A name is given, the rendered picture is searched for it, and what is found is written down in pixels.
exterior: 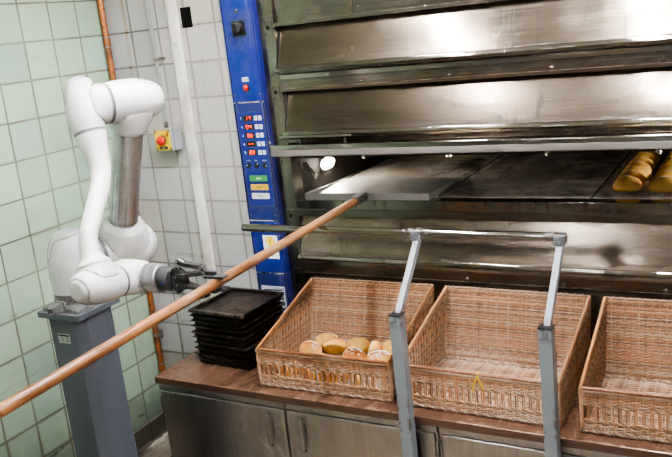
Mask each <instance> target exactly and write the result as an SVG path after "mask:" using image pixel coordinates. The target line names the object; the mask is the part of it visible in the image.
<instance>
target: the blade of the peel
mask: <svg viewBox="0 0 672 457"><path fill-rule="evenodd" d="M458 179H460V178H345V179H343V180H340V181H337V182H334V183H332V184H329V185H326V186H323V187H320V188H318V189H315V190H312V191H309V192H307V193H305V198H306V200H350V199H351V197H352V196H354V195H356V194H358V193H359V192H367V193H368V200H430V199H432V198H433V197H435V196H436V195H437V194H439V193H440V192H442V191H443V190H444V189H446V188H447V187H449V186H450V185H451V184H453V183H454V182H456V181H457V180H458Z"/></svg>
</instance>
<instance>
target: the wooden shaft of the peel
mask: <svg viewBox="0 0 672 457"><path fill-rule="evenodd" d="M357 204H358V201H357V199H356V198H352V199H350V200H349V201H347V202H345V203H343V204H342V205H340V206H338V207H336V208H335V209H333V210H331V211H330V212H328V213H326V214H324V215H323V216H321V217H319V218H318V219H316V220H314V221H312V222H311V223H309V224H307V225H305V226H304V227H302V228H300V229H299V230H297V231H295V232H293V233H292V234H290V235H288V236H286V237H285V238H283V239H281V240H280V241H278V242H276V243H274V244H273V245H271V246H269V247H268V248H266V249H264V250H262V251H261V252H259V253H257V254H255V255H254V256H252V257H250V258H249V259H247V260H245V261H243V262H242V263H240V264H238V265H237V266H235V267H233V268H231V269H230V270H228V271H226V272H224V273H223V274H228V277H227V278H225V279H223V280H221V279H212V280H211V281H209V282H207V283H206V284H204V285H202V286H200V287H199V288H197V289H195V290H193V291H192V292H190V293H188V294H187V295H185V296H183V297H181V298H180V299H178V300H176V301H175V302H173V303H171V304H169V305H168V306H166V307H164V308H162V309H161V310H159V311H157V312H156V313H154V314H152V315H150V316H149V317H147V318H145V319H143V320H142V321H140V322H138V323H137V324H135V325H133V326H131V327H130V328H128V329H126V330H125V331H123V332H121V333H119V334H118V335H116V336H114V337H112V338H111V339H109V340H107V341H106V342H104V343H102V344H100V345H99V346H97V347H95V348H94V349H92V350H90V351H88V352H87V353H85V354H83V355H81V356H80V357H78V358H76V359H75V360H73V361H71V362H69V363H68V364H66V365H64V366H63V367H61V368H59V369H57V370H56V371H54V372H52V373H50V374H49V375H47V376H45V377H44V378H42V379H40V380H38V381H37V382H35V383H33V384H31V385H30V386H28V387H26V388H25V389H23V390H21V391H19V392H18V393H16V394H14V395H13V396H11V397H9V398H7V399H6V400H4V401H2V402H0V418H3V417H5V416H6V415H8V414H10V413H11V412H13V411H15V410H16V409H18V408H20V407H21V406H23V405H25V404H26V403H28V402H30V401H31V400H33V399H34V398H36V397H38V396H39V395H41V394H43V393H44V392H46V391H48V390H49V389H51V388H53V387H54V386H56V385H58V384H59V383H61V382H63V381H64V380H66V379H68V378H69V377H71V376H73V375H74V374H76V373H78V372H79V371H81V370H83V369H84V368H86V367H88V366H89V365H91V364H93V363H94V362H96V361H98V360H99V359H101V358H103V357H104V356H106V355H108V354H109V353H111V352H113V351H114V350H116V349H118V348H119V347H121V346H123V345H124V344H126V343H128V342H129V341H131V340H133V339H134V338H136V337H138V336H139V335H141V334H143V333H144V332H146V331H148V330H149V329H151V328H153V327H154V326H156V325H157V324H159V323H161V322H162V321H164V320H166V319H167V318H169V317H171V316H172V315H174V314H176V313H177V312H179V311H181V310H182V309H184V308H186V307H187V306H189V305H191V304H192V303H194V302H196V301H197V300H199V299H201V298H202V297H204V296H206V295H207V294H209V293H211V292H212V291H214V290H216V289H217V288H219V287H221V286H222V285H224V284H226V283H227V282H229V281H231V280H232V279H234V278H236V277H237V276H239V275H241V274H242V273H244V272H246V271H247V270H249V269H251V268H252V267H254V266H256V265H257V264H259V263H261V262H262V261H264V260H266V259H267V258H269V257H271V256H272V255H274V254H275V253H277V252H279V251H280V250H282V249H284V248H285V247H287V246H289V245H290V244H292V243H294V242H295V241H297V240H299V239H300V238H302V237H304V236H305V235H307V234H309V233H310V232H312V231H314V230H315V229H317V228H319V227H320V226H322V225H324V224H325V223H327V222H329V221H330V220H332V219H334V218H335V217H337V216H339V215H340V214H342V213H344V212H345V211H347V210H349V209H350V208H352V207H354V206H355V205H357Z"/></svg>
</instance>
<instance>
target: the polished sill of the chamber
mask: <svg viewBox="0 0 672 457"><path fill-rule="evenodd" d="M347 201H349V200H306V198H305V197H301V198H299V199H297V200H296V207H297V209H335V208H336V207H338V206H340V205H342V204H343V203H345V202H347ZM349 210H395V211H456V212H516V213H576V214H636V215H672V199H549V198H432V199H430V200H367V201H365V202H363V203H362V204H360V205H356V206H354V207H352V208H350V209H349Z"/></svg>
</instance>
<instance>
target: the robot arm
mask: <svg viewBox="0 0 672 457"><path fill-rule="evenodd" d="M63 99H64V108H65V113H66V117H67V120H68V124H69V126H70V129H71V131H72V133H73V135H74V138H75V140H76V142H77V144H78V146H79V147H80V149H81V151H82V153H83V155H84V157H85V159H86V161H87V164H88V166H89V169H90V174H91V182H90V188H89V192H88V197H87V201H86V205H85V209H84V213H83V217H82V221H81V226H80V228H77V227H70V228H65V229H62V230H59V231H57V232H55V233H54V234H53V235H52V237H51V238H50V240H49V243H48V248H47V267H48V273H49V278H50V282H51V286H52V289H53V293H54V302H52V303H50V304H48V305H45V306H44V307H43V311H44V312H48V314H49V315H54V314H58V313H70V314H74V315H79V314H82V313H83V312H85V311H86V310H88V309H90V308H92V307H94V306H97V305H99V304H104V303H108V302H111V301H114V300H116V299H118V298H120V297H123V296H127V295H134V294H140V293H143V292H158V293H161V292H164V291H175V292H177V293H180V295H181V297H183V296H185V295H187V294H188V293H187V292H184V290H185V289H190V290H195V289H197V288H199V287H200V286H202V285H200V284H196V283H193V282H191V281H190V280H189V277H196V276H201V277H202V276H203V277H204V279H221V280H223V279H225V278H227V277H228V274H220V273H217V272H216V271H215V270H207V269H206V264H204V263H198V262H192V261H186V260H184V259H183V258H179V259H177V260H175V263H176V266H175V267H172V266H167V265H166V264H161V263H149V262H147V261H149V260H150V259H151V258H152V257H153V256H154V255H155V253H156V251H157V247H158V241H157V237H156V235H155V233H154V231H153V230H152V228H151V227H149V226H148V225H146V224H145V222H144V221H143V219H142V218H141V217H140V216H139V199H140V182H141V168H142V152H143V136H144V133H145V132H146V131H147V129H148V127H149V125H150V123H151V121H152V120H153V117H155V116H157V115H158V114H159V113H160V112H161V111H162V110H163V107H164V103H165V99H164V94H163V91H162V89H161V88H160V86H159V85H158V84H156V83H154V82H151V81H150V80H146V79H140V78H130V79H120V80H113V81H109V82H106V83H98V84H93V82H92V80H91V79H89V78H87V77H83V76H77V77H74V78H72V79H70V80H68V81H67V82H66V83H65V88H64V94H63ZM107 124H109V126H110V128H111V129H112V131H113V137H112V166H111V163H110V157H109V150H108V142H107V131H106V127H105V125H107ZM110 186H111V194H110V215H109V216H108V217H107V218H106V219H105V220H104V221H103V225H102V227H101V229H100V231H99V227H100V223H101V220H102V216H103V213H104V209H105V205H106V202H107V198H108V195H109V191H110ZM98 231H99V234H98ZM181 267H186V268H192V269H198V271H185V270H184V269H183V268H181Z"/></svg>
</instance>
